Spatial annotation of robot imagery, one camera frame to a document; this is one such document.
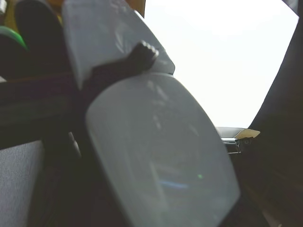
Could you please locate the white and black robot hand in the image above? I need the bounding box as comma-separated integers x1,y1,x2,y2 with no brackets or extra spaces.
0,0,241,227

